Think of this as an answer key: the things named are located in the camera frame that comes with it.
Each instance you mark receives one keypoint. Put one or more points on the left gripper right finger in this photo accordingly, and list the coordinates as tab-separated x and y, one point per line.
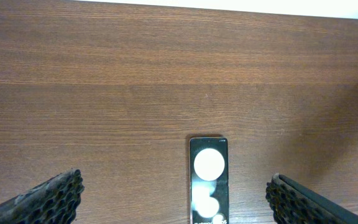
294	203

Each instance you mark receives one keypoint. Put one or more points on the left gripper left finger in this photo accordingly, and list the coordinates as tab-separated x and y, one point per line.
53	201

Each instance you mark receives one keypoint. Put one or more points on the black flip smartphone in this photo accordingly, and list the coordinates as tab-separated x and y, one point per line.
209	180

